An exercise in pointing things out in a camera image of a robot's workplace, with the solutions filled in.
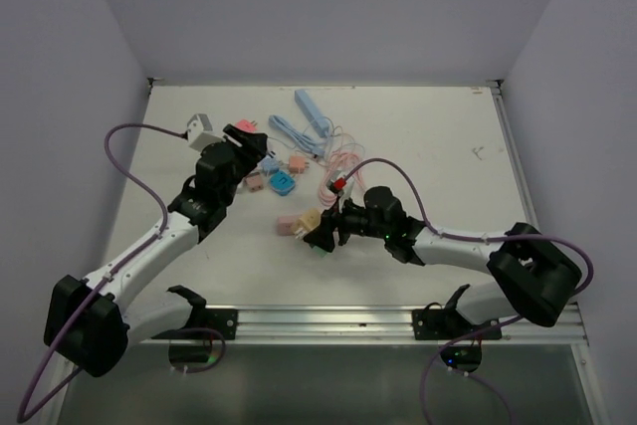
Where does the pink coiled cable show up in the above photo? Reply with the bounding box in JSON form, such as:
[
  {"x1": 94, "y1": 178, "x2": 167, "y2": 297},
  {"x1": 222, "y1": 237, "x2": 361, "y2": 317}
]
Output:
[{"x1": 318, "y1": 148, "x2": 367, "y2": 210}]

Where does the pink adapter plug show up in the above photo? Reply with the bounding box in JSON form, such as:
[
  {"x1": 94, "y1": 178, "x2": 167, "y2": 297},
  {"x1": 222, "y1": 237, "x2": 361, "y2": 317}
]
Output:
[{"x1": 234, "y1": 119, "x2": 258, "y2": 133}]

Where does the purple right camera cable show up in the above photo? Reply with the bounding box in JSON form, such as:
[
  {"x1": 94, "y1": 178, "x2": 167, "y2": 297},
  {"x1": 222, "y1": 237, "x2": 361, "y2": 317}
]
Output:
[{"x1": 330, "y1": 158, "x2": 594, "y2": 425}]

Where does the light blue power strip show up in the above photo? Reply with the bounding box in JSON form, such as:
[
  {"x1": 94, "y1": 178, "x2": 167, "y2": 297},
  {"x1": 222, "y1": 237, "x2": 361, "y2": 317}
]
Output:
[{"x1": 294, "y1": 90, "x2": 330, "y2": 138}]

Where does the blue cube socket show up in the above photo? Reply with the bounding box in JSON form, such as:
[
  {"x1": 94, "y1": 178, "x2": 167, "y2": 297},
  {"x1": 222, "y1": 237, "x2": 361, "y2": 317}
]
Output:
[{"x1": 269, "y1": 171, "x2": 296, "y2": 196}]

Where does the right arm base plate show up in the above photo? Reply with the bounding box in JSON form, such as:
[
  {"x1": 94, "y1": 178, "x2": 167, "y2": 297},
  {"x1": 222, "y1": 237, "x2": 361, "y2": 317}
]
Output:
[{"x1": 411, "y1": 308, "x2": 499, "y2": 341}]

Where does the brown pink USB charger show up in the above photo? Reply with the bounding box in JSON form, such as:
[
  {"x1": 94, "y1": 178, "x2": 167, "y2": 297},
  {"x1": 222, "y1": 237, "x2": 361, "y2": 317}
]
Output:
[{"x1": 243, "y1": 171, "x2": 265, "y2": 193}]

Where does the light blue coiled cable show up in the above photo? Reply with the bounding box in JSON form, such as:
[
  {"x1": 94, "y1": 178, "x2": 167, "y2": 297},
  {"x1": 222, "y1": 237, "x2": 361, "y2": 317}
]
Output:
[{"x1": 268, "y1": 113, "x2": 333, "y2": 160}]

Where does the yellow cube socket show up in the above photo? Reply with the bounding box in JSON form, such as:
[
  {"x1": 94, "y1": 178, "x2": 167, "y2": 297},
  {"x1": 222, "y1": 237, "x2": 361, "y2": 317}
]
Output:
[{"x1": 291, "y1": 208, "x2": 321, "y2": 240}]

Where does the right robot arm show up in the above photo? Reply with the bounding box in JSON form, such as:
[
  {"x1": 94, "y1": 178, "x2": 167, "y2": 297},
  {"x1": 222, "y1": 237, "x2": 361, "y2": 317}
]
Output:
[{"x1": 303, "y1": 186, "x2": 582, "y2": 338}]

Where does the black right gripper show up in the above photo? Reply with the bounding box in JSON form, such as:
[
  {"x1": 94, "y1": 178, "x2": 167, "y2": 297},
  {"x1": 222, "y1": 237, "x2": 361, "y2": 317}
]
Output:
[{"x1": 305, "y1": 193, "x2": 389, "y2": 252}]

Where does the light blue charger plug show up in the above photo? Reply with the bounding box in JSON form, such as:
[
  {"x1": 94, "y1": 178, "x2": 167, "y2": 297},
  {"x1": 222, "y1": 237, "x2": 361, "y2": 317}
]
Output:
[{"x1": 260, "y1": 156, "x2": 282, "y2": 176}]

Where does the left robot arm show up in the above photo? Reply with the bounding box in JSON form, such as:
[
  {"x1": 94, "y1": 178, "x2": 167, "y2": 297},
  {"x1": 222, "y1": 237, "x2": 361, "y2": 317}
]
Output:
[{"x1": 44, "y1": 124, "x2": 268, "y2": 377}]

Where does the thin white charging cable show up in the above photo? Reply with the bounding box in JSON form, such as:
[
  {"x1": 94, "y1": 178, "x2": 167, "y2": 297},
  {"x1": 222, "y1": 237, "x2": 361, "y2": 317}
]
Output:
[{"x1": 266, "y1": 125, "x2": 349, "y2": 162}]

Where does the salmon pink charger plug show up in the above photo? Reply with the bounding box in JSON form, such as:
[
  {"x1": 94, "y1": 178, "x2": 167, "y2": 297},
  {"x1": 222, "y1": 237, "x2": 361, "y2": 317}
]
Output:
[{"x1": 288, "y1": 155, "x2": 310, "y2": 174}]

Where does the pink power strip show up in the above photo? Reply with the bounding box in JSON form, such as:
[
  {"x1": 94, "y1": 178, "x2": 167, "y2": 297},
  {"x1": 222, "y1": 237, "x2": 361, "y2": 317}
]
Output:
[{"x1": 276, "y1": 215, "x2": 300, "y2": 236}]

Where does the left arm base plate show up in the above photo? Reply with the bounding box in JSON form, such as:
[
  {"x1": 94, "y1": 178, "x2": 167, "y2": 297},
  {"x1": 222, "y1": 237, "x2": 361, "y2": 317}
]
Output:
[{"x1": 152, "y1": 308, "x2": 239, "y2": 340}]

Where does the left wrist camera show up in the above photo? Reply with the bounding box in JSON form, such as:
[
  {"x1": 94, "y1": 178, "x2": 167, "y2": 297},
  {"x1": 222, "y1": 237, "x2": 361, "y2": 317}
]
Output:
[{"x1": 186, "y1": 113, "x2": 222, "y2": 152}]

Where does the green charger plug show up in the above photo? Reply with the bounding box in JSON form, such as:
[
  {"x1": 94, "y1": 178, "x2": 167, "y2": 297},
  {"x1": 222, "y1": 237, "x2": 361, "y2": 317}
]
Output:
[{"x1": 311, "y1": 246, "x2": 328, "y2": 257}]

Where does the aluminium front rail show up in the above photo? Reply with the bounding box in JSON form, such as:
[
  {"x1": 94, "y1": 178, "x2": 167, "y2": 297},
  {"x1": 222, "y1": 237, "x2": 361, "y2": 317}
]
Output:
[{"x1": 123, "y1": 300, "x2": 587, "y2": 345}]

